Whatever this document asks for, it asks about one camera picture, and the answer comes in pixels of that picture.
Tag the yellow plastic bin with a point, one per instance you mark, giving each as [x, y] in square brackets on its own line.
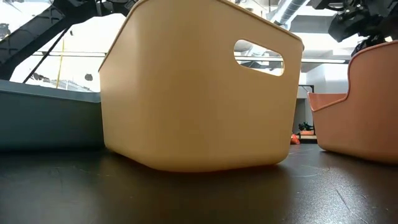
[192, 109]

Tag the black metal gantry frame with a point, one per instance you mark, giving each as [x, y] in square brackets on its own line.
[306, 87]

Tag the orange plastic bin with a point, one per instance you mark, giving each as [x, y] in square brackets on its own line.
[367, 118]

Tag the grey blue plastic bin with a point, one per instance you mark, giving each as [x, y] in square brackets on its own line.
[46, 121]

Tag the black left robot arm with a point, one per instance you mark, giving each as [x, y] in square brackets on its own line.
[34, 34]

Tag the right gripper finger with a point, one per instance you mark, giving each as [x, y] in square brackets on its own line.
[368, 43]

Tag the silver ventilation duct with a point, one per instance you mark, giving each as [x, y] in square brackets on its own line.
[287, 12]

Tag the red snack packets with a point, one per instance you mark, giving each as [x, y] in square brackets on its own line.
[294, 139]

